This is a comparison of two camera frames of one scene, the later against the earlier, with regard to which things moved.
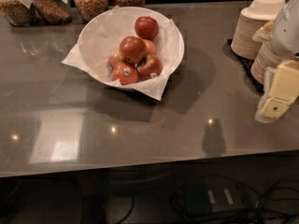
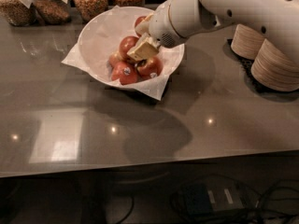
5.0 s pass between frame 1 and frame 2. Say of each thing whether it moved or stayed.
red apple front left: stayed
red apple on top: stayed
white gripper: moved
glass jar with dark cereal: stayed
